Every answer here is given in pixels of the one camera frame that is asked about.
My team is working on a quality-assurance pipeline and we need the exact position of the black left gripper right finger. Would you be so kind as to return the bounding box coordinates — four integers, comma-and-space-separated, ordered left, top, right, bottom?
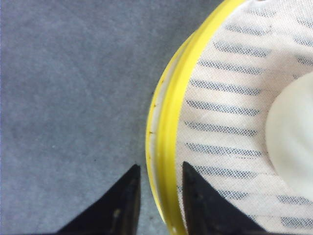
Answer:
182, 162, 268, 235

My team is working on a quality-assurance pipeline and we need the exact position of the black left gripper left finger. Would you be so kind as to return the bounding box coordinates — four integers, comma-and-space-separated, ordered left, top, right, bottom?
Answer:
56, 164, 141, 235

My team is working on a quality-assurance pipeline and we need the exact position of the bamboo steamer basket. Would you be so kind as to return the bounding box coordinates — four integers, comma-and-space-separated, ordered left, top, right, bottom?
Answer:
145, 0, 313, 235

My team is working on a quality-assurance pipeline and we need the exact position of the white bun in left basket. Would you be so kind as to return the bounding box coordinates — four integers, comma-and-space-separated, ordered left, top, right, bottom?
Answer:
266, 73, 313, 199

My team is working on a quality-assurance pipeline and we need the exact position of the striped steamer liner cloth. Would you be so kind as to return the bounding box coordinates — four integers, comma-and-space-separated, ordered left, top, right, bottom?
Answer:
176, 0, 313, 235

